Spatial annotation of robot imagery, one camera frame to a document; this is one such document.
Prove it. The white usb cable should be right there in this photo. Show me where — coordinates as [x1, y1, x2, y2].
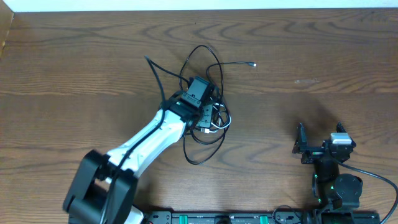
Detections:
[200, 102, 232, 134]

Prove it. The short black usb cable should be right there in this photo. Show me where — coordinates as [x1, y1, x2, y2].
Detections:
[211, 86, 228, 128]

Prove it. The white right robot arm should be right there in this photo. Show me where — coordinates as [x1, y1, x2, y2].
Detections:
[293, 123, 380, 224]

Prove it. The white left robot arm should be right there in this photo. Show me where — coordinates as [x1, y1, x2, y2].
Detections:
[63, 100, 213, 223]

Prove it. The black right camera cable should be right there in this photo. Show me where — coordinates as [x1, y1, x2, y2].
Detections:
[329, 155, 398, 224]

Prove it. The black camera cable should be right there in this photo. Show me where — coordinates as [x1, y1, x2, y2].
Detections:
[102, 55, 192, 224]
[329, 155, 398, 224]

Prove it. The black left camera cable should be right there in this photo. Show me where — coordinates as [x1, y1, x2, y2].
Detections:
[102, 55, 192, 224]

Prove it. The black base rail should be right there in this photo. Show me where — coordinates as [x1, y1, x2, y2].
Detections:
[142, 210, 382, 224]

